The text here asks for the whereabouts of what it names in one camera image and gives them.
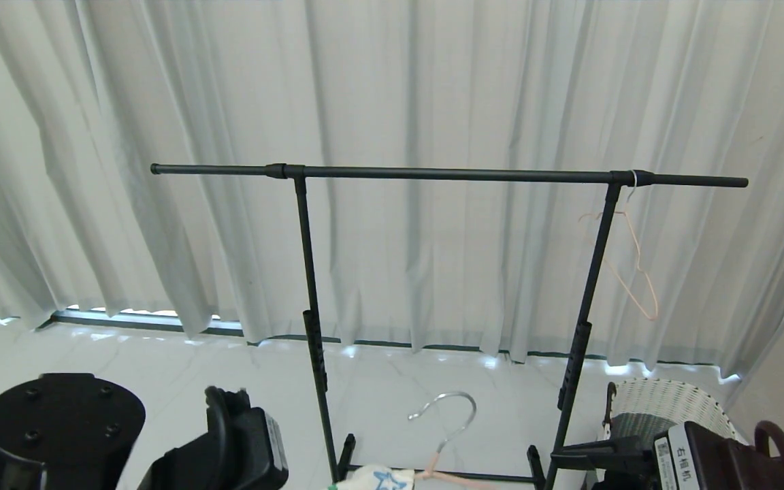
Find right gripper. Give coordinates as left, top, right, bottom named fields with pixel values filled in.
left=651, top=433, right=676, bottom=490

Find pink clothes hanger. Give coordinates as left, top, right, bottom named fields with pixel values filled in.
left=579, top=171, right=659, bottom=322
left=408, top=391, right=502, bottom=490

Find cream printed shorts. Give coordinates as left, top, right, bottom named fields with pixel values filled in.
left=327, top=464, right=417, bottom=490

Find white laundry basket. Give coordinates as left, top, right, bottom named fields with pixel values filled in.
left=596, top=378, right=750, bottom=490

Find black clothes rack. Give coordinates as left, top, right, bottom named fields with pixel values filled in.
left=150, top=162, right=749, bottom=490

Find white curtain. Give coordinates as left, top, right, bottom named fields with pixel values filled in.
left=0, top=0, right=784, bottom=382

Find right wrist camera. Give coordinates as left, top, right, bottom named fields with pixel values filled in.
left=668, top=421, right=757, bottom=490

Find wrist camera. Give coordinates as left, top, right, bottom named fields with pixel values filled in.
left=668, top=421, right=757, bottom=490
left=137, top=402, right=291, bottom=490

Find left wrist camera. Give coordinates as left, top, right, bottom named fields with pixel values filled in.
left=137, top=402, right=291, bottom=490

